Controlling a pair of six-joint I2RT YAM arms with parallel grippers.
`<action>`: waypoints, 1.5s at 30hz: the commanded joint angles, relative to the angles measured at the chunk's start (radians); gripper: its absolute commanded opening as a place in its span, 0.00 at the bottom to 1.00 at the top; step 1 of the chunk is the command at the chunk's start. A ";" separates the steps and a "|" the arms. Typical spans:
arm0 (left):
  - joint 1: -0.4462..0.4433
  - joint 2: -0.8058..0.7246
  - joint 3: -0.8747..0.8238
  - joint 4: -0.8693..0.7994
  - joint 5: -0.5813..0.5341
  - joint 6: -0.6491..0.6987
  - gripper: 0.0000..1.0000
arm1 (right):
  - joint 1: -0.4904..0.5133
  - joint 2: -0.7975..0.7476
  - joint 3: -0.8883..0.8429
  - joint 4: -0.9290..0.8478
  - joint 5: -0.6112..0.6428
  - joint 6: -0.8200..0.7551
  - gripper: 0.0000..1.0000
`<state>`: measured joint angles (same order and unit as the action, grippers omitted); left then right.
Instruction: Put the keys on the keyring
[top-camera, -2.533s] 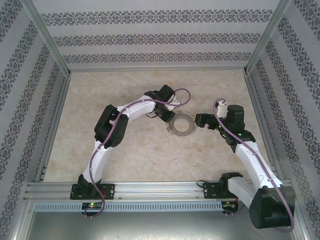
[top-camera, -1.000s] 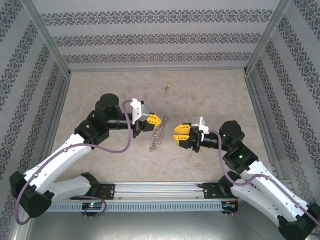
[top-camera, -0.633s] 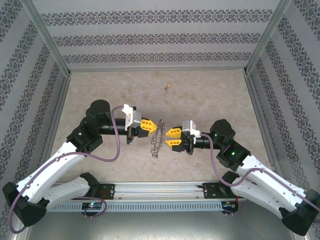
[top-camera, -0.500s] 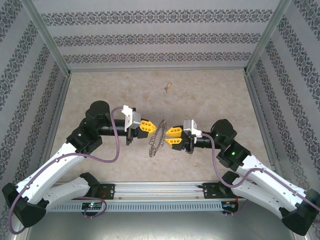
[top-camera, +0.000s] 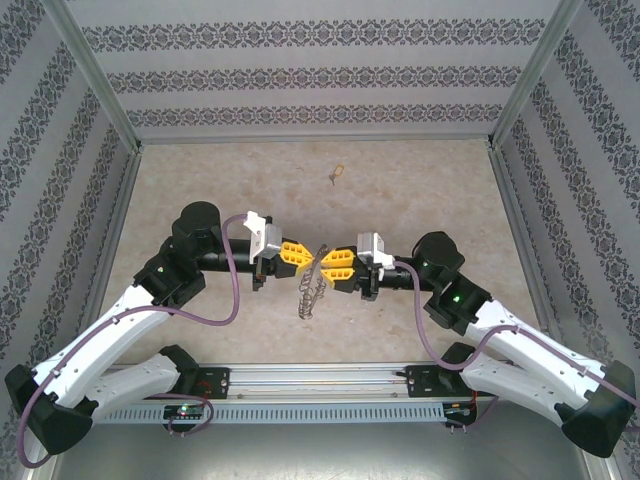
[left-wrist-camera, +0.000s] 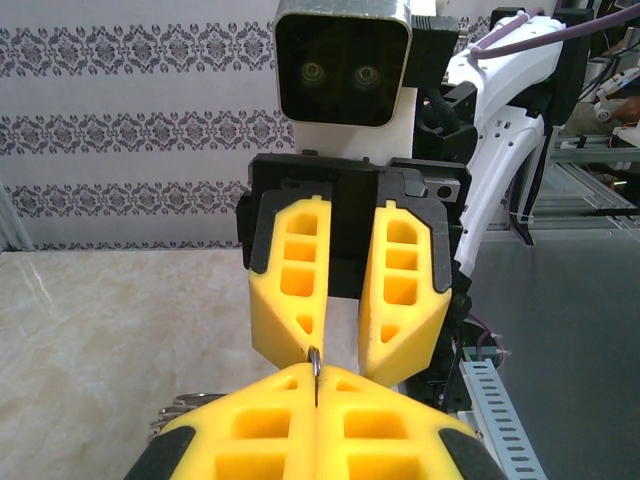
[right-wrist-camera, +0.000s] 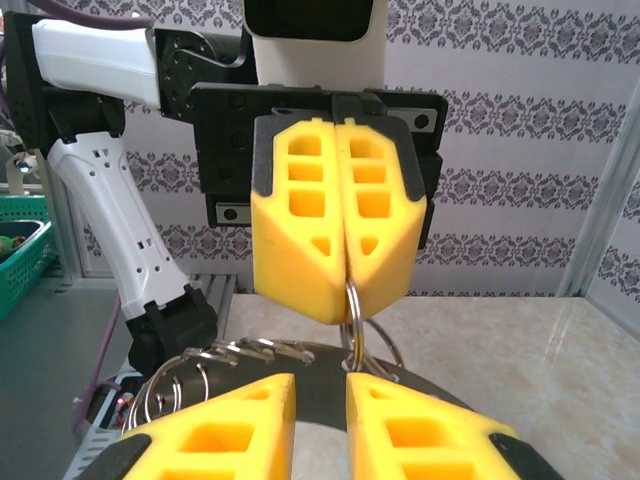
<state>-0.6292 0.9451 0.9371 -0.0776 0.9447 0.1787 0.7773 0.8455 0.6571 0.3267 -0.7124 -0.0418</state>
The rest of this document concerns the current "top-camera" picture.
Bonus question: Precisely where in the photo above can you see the metal keyring disc with rings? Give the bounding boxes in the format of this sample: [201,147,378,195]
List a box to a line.
[296,243,331,320]

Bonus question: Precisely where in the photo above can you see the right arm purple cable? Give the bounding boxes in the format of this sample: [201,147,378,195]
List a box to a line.
[393,258,640,434]

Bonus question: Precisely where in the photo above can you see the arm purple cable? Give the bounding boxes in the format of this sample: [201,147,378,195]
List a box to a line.
[16,212,250,469]
[393,258,640,434]

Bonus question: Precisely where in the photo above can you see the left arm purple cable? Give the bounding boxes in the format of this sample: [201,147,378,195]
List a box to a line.
[16,212,250,469]

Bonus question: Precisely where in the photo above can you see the aluminium wall bottom rail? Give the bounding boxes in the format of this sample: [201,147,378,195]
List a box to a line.
[487,147,556,344]
[137,130,494,147]
[77,147,146,374]

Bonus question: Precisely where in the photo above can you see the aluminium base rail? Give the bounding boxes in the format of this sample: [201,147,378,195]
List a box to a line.
[107,363,496,401]

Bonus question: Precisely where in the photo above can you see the grey slotted cable duct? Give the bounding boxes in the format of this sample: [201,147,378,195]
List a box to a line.
[94,399,481,426]

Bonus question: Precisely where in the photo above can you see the aluminium corner post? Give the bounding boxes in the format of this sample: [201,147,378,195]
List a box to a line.
[488,0,587,151]
[40,0,145,154]

